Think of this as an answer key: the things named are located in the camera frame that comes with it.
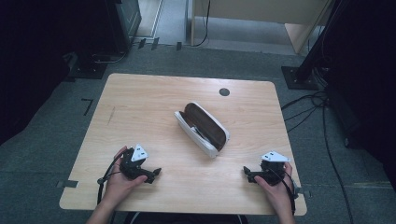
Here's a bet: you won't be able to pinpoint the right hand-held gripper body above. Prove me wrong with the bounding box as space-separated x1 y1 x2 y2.
257 150 291 187

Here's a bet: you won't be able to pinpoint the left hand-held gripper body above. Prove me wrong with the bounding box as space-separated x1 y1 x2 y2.
119 143 151 182

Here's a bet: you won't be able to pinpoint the person's left hand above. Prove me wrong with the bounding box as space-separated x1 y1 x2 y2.
105 146 149 204

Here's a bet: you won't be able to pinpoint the person's right hand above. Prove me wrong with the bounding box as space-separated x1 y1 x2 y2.
253 161 295 217

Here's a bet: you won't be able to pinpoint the person's dark clothing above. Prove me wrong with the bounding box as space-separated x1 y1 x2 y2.
123 211 250 224

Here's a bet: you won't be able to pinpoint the yellowish floor tape line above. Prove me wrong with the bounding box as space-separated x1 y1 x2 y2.
350 181 394 189

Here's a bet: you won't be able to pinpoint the black flat stand base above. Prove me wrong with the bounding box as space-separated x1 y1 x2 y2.
65 51 109 80

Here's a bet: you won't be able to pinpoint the black metal stand with base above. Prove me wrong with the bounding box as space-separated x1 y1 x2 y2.
281 0 345 91

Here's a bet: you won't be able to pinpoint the black cabinet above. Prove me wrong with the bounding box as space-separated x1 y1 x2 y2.
105 0 143 54

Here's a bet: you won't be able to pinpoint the light wooden furniture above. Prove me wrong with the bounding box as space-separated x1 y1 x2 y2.
190 0 332 56

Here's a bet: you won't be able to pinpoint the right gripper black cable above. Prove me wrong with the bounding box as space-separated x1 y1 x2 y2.
270 167 303 217

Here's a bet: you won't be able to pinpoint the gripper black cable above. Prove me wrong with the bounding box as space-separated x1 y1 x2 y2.
96 151 126 207
270 167 303 217

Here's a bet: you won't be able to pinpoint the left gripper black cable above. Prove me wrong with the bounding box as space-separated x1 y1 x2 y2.
96 151 126 207

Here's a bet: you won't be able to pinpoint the black floor cables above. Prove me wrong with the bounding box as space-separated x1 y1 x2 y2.
280 91 355 224

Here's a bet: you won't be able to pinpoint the hanging black cable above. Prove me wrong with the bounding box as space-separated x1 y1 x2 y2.
191 0 211 49

